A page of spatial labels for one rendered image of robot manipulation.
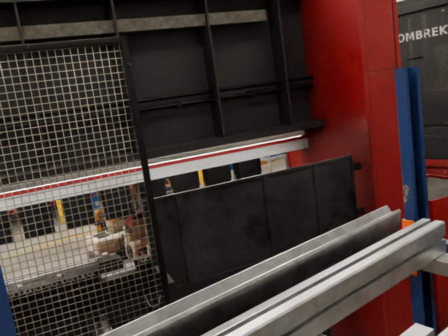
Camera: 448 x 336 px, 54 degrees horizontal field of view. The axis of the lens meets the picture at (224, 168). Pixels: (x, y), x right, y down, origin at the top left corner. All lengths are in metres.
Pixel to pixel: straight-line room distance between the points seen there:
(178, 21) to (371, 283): 1.86
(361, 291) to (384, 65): 1.84
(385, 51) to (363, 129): 0.41
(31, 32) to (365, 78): 1.60
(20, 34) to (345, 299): 1.86
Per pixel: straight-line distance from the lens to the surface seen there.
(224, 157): 2.58
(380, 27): 2.47
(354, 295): 0.72
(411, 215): 1.06
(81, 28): 2.27
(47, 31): 2.25
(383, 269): 0.77
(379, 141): 2.44
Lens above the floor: 1.75
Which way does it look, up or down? 9 degrees down
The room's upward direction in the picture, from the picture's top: 8 degrees counter-clockwise
